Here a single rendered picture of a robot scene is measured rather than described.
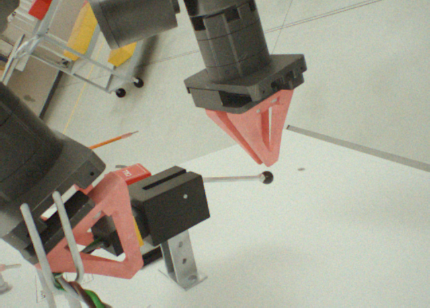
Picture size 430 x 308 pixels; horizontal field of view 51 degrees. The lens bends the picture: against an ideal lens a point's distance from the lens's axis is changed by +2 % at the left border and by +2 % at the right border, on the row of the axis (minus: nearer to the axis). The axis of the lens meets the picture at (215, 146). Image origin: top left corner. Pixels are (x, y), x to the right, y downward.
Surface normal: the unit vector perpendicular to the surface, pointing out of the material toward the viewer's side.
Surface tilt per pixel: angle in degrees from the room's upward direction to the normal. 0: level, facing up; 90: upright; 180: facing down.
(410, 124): 0
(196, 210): 98
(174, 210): 98
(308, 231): 50
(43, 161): 108
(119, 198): 119
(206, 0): 64
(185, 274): 98
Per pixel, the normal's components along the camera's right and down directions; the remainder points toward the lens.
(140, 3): 0.20, 0.35
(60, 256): 0.73, 0.44
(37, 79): 0.51, 0.06
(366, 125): -0.78, -0.38
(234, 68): -0.07, 0.44
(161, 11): 0.29, 0.61
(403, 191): -0.18, -0.93
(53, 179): -0.47, -0.69
